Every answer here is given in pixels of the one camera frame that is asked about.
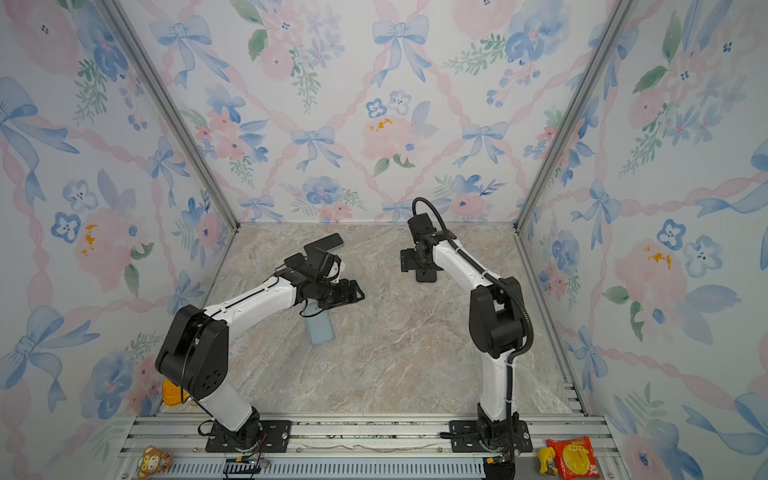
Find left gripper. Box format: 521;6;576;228
318;278;367;311

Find light blue phone case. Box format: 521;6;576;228
304;312;335;346

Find black phone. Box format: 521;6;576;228
284;253;306;274
304;233;344;255

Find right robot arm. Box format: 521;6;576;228
400;213;533;457

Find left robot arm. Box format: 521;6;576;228
155;250;365;453

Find yellow toy figure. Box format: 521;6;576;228
537;447;559;476

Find red snack packet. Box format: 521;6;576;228
547;436;600;480

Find monkey plush toy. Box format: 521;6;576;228
136;445;173;479

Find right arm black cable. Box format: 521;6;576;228
410;196;536;457

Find aluminium rail frame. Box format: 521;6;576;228
106;413;630;479

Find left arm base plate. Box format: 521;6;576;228
205;420;293;454

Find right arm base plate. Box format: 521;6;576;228
439;419;533;455

